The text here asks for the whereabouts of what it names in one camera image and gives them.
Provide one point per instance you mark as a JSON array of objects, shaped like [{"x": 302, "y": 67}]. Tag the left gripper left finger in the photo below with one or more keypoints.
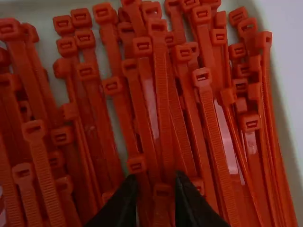
[{"x": 120, "y": 205}]

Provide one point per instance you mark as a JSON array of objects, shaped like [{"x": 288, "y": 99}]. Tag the pale tray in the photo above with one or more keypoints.
[{"x": 43, "y": 13}]

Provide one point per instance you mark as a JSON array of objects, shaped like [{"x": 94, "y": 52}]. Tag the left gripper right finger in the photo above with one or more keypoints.
[{"x": 194, "y": 208}]

